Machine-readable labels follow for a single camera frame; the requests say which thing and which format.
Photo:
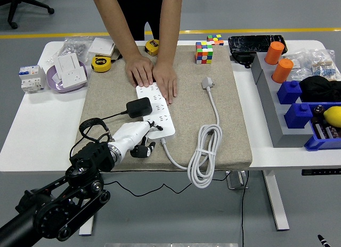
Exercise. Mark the large rubik's cube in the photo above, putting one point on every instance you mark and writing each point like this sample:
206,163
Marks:
203,53

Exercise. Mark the clear bag of parts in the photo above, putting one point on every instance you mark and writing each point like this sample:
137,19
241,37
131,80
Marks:
298,64

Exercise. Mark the black cloth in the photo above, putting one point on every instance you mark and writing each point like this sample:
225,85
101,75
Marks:
319,89

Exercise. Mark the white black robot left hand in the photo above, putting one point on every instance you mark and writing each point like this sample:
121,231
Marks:
130,136

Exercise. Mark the square yellow tape measure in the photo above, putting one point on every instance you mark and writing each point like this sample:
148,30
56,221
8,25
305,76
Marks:
152,47

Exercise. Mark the person's left forearm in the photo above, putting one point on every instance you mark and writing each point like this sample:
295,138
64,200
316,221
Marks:
169,26

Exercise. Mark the white circuit breaker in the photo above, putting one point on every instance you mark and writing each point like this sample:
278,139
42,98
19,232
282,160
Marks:
31,79

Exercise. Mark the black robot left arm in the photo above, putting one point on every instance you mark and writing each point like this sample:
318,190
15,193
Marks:
48,212

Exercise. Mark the clear bag of resistors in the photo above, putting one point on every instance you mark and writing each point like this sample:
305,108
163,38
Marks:
324,66

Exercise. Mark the purple bowl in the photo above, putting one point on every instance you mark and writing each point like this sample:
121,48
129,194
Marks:
54,84

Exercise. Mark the white wall socket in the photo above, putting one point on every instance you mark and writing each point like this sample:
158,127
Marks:
74,78

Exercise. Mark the white table leg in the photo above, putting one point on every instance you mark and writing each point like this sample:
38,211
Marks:
86,230
277,204

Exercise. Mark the blue block with knob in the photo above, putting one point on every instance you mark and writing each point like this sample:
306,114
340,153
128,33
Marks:
289,93
298,116

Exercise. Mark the white switch panel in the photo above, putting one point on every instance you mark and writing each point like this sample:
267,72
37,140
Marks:
66,62

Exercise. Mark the metal bracket under table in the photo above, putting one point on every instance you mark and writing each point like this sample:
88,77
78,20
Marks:
235,181

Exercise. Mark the orange cylinder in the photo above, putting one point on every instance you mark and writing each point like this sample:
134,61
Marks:
274,53
282,70

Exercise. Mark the person's left hand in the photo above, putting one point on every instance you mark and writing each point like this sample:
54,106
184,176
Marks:
165,79

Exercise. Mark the grey stepped stand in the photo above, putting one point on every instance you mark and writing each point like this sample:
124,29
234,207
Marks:
268,98

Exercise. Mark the small rubik's cube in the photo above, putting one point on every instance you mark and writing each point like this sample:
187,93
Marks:
215,39

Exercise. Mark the round yellow tape measure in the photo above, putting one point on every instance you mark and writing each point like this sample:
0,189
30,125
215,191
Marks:
100,64

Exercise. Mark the person's right hand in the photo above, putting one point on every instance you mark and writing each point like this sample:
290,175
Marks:
138,68

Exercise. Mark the black office chair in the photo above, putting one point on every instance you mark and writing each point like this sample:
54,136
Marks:
16,2

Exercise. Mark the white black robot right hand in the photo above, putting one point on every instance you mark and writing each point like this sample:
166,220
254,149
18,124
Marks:
323,240

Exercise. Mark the small black box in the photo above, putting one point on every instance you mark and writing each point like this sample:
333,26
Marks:
242,60

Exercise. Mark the grey-brown mat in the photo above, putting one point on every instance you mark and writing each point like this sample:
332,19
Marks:
183,119

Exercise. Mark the yellow lemon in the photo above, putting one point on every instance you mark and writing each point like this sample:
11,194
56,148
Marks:
333,117

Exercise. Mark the black glossy tray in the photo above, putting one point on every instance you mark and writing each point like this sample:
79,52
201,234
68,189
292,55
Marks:
250,43

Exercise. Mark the clear bag of screws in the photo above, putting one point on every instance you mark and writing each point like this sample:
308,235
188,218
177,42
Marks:
72,46

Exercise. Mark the person's torso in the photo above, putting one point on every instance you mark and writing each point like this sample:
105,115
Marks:
142,7

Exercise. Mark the white power strip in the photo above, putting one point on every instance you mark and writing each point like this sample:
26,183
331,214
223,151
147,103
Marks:
163,116

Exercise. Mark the dark components in bin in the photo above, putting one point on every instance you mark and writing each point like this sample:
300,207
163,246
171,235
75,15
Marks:
327,131

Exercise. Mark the black table control panel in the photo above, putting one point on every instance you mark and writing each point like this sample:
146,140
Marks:
319,172

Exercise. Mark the person's right forearm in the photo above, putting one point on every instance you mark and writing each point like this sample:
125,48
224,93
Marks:
118,23

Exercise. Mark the white flat box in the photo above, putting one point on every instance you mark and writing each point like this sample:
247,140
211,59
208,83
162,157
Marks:
102,46

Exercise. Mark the blue plastic bin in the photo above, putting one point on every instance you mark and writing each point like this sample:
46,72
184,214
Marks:
313,143

